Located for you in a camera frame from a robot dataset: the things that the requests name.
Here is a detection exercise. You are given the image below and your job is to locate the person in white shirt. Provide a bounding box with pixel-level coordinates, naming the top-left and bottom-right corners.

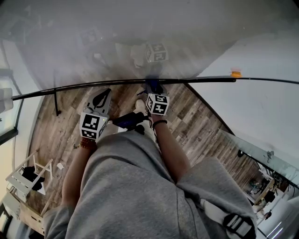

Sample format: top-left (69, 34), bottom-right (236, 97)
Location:
top-left (43, 130), bottom-right (257, 239)

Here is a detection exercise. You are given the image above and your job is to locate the brown bead bracelet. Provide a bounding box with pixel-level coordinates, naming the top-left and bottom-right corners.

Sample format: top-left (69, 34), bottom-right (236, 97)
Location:
top-left (79, 137), bottom-right (98, 150)

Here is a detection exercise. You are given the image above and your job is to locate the white wooden chair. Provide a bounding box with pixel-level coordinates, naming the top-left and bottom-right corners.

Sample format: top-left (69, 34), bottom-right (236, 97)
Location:
top-left (6, 151), bottom-right (54, 203)

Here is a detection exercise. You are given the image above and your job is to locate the black metal cart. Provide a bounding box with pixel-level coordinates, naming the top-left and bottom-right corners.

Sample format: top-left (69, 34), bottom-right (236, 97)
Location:
top-left (237, 149), bottom-right (299, 190)

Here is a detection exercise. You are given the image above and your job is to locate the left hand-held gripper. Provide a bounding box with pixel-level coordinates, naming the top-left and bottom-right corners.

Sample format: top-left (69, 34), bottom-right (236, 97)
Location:
top-left (79, 88), bottom-right (113, 141)

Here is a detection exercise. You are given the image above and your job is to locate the blue wiping cloth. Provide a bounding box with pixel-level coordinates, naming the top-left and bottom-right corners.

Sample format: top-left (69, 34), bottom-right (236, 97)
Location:
top-left (144, 78), bottom-right (162, 94)

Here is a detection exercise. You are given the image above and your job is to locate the cluttered wooden workbench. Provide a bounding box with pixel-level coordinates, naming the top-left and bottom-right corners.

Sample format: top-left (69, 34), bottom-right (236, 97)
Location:
top-left (247, 168), bottom-right (291, 220)

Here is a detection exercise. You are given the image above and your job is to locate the white table with black frame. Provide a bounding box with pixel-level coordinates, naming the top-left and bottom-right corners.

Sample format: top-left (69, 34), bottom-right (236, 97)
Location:
top-left (0, 0), bottom-right (299, 101)

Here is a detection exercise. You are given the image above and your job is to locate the black waist-worn device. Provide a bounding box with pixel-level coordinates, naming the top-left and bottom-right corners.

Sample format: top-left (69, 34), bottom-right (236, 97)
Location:
top-left (112, 112), bottom-right (150, 135)

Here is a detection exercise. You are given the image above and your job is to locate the person's left forearm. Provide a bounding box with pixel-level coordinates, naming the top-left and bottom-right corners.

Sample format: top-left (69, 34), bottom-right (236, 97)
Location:
top-left (62, 142), bottom-right (98, 207)

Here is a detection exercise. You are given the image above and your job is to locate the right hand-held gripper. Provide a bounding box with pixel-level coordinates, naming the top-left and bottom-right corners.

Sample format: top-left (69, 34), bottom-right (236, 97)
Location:
top-left (145, 82), bottom-right (171, 116)

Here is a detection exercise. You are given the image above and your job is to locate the wooden box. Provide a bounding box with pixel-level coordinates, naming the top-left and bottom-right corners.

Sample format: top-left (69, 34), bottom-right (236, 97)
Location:
top-left (0, 193), bottom-right (45, 237)

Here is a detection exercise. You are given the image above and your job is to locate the white strap with black buckle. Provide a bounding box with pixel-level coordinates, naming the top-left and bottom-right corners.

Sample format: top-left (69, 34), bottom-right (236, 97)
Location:
top-left (200, 198), bottom-right (256, 239)

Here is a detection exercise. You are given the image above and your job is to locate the person's right forearm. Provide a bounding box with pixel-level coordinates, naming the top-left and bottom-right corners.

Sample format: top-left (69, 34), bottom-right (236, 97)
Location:
top-left (150, 115), bottom-right (191, 184)

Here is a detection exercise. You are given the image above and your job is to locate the frosted glass door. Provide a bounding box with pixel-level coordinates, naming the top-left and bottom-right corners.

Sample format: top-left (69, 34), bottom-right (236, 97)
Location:
top-left (218, 128), bottom-right (299, 188)

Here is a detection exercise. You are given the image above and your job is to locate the black bead bracelet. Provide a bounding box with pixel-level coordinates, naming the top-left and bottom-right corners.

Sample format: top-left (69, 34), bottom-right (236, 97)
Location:
top-left (152, 119), bottom-right (168, 129)

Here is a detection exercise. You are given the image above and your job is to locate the black cloth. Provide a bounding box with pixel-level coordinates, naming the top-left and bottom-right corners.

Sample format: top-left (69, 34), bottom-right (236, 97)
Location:
top-left (22, 166), bottom-right (45, 191)

